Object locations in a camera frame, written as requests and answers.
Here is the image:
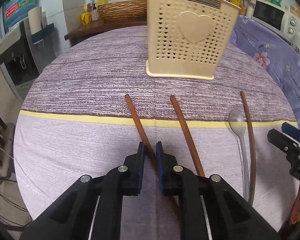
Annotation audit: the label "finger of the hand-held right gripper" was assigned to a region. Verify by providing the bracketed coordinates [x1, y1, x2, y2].
[281, 122, 300, 151]
[267, 128, 300, 181]

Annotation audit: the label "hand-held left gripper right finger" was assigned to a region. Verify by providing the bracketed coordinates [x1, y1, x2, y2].
[156, 142, 282, 240]

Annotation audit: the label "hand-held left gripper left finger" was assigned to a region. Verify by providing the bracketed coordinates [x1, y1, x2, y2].
[19, 142, 147, 240]

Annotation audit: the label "reddish brown wooden chopstick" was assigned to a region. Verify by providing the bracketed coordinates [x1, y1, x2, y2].
[124, 94, 181, 217]
[170, 95, 206, 178]
[240, 91, 256, 206]

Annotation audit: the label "steel spoon with oval bowl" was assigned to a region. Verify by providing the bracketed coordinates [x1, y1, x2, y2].
[228, 109, 250, 201]

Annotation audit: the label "cream perforated utensil holder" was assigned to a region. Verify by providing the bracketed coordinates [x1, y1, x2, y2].
[145, 0, 241, 81]

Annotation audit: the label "purple floral cloth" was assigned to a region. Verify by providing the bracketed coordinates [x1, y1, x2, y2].
[227, 14, 300, 136]

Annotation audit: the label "white microwave oven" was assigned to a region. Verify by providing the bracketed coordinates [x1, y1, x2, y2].
[251, 0, 294, 39]

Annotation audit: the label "dark wooden cabinet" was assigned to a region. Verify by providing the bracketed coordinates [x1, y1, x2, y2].
[64, 17, 148, 47]

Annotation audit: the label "yellow cup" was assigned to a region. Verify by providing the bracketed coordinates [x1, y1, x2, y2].
[80, 12, 92, 25]

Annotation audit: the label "wicker pattern wash basin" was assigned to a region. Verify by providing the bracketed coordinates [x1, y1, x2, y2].
[97, 0, 148, 21]

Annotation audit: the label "small floral bottle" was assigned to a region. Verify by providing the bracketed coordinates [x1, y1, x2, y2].
[90, 3, 101, 21]

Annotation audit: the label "grey water dispenser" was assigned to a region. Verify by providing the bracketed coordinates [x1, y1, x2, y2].
[0, 21, 41, 93]

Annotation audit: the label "blue cup holder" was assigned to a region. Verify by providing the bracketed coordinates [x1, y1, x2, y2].
[31, 23, 56, 46]

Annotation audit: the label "cream paper cup tube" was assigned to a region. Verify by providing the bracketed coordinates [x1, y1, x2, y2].
[28, 6, 43, 36]

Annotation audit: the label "blue water bottle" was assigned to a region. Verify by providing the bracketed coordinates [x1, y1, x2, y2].
[2, 0, 38, 27]

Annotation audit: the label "black cables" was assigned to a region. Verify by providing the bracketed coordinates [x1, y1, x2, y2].
[0, 177, 28, 231]

